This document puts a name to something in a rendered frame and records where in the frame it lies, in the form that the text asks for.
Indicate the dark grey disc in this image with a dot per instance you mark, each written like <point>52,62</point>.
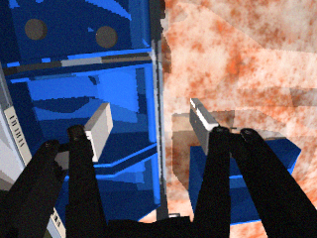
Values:
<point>36,29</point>
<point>106,37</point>

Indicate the blue bin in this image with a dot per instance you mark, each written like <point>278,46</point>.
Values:
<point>242,206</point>
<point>46,107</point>
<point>72,26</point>
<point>126,189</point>

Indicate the grey metal shelf frame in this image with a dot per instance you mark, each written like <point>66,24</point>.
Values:
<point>10,126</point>

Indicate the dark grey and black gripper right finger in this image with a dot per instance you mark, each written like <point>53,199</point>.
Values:
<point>283,207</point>

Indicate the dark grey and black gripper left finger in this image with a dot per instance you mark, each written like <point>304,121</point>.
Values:
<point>26,209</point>

